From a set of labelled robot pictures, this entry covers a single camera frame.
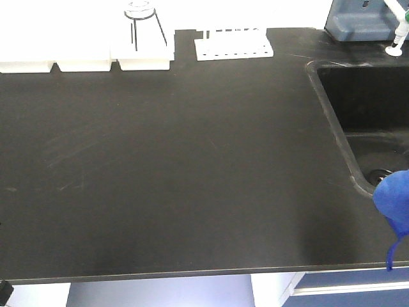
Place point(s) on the white plastic tray rack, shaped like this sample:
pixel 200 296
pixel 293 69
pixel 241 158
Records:
pixel 91 50

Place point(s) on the blue grey plastic container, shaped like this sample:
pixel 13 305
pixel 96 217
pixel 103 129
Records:
pixel 361 21

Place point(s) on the white table leg support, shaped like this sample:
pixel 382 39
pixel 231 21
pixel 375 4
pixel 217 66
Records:
pixel 273 289

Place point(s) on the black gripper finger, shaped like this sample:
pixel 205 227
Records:
pixel 6 290

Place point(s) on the black lab sink basin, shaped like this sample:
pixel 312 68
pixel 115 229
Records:
pixel 366 105

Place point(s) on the blue drawer cabinet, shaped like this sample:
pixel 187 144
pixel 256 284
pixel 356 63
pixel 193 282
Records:
pixel 372 287

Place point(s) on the sink drain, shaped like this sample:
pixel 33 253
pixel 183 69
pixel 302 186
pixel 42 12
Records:
pixel 375 176

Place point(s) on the glass erlenmeyer flask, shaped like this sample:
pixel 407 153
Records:
pixel 145 26

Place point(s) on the white lab faucet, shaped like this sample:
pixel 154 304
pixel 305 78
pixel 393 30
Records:
pixel 401 32

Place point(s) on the blue microfiber cloth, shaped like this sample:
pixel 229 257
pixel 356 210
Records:
pixel 391 200

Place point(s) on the white test tube rack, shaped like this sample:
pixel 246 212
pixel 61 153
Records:
pixel 236 43

